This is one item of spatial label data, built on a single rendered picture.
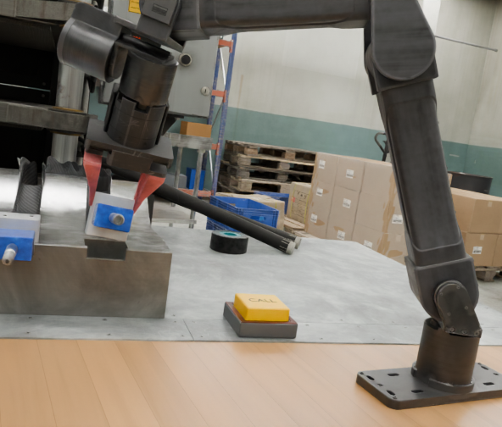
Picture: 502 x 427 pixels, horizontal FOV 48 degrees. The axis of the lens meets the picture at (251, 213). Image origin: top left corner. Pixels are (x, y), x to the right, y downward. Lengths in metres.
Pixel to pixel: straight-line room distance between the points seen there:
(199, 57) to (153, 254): 0.96
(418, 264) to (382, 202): 3.93
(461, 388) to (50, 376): 0.43
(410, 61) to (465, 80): 9.17
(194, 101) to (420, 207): 1.06
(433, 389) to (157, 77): 0.46
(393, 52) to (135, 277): 0.41
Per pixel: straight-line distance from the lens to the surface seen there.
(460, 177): 7.57
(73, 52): 0.67
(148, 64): 0.64
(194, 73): 1.61
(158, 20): 0.62
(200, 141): 4.51
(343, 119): 8.53
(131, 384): 0.59
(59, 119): 1.42
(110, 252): 0.78
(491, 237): 5.46
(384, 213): 4.54
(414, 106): 0.62
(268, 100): 8.01
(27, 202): 0.97
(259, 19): 0.63
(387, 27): 0.61
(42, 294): 0.74
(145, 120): 0.66
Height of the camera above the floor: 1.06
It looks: 9 degrees down
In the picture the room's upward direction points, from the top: 8 degrees clockwise
